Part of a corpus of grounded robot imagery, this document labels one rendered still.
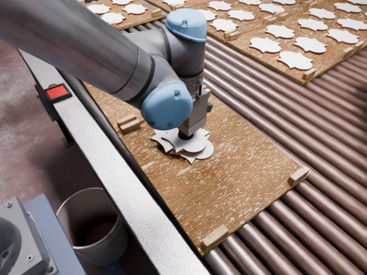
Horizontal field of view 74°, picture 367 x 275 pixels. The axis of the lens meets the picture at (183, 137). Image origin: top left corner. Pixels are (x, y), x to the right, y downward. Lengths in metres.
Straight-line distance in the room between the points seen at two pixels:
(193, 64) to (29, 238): 0.48
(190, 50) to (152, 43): 0.07
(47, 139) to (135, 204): 1.69
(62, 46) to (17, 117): 2.33
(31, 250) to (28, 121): 1.95
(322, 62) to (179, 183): 0.81
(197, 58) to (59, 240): 0.52
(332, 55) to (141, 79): 1.03
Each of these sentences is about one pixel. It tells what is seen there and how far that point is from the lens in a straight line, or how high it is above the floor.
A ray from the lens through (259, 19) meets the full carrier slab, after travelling 1.47.
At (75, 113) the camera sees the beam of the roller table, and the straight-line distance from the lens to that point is 0.89.
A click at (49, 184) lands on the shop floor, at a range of 1.95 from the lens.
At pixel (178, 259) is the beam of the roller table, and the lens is 0.57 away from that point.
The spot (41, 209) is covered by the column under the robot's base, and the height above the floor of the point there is 0.87.
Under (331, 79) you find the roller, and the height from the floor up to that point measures 0.92.
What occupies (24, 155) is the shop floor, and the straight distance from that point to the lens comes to 2.22.
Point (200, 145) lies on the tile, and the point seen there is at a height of 0.97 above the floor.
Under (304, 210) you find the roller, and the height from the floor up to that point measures 0.91.
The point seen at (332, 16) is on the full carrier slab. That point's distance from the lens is 1.62.
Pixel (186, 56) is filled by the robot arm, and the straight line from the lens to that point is 0.48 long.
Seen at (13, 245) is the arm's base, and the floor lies 0.98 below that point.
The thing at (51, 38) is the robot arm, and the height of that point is 1.35.
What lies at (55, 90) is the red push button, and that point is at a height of 0.93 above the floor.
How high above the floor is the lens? 1.46
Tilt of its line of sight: 48 degrees down
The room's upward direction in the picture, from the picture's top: straight up
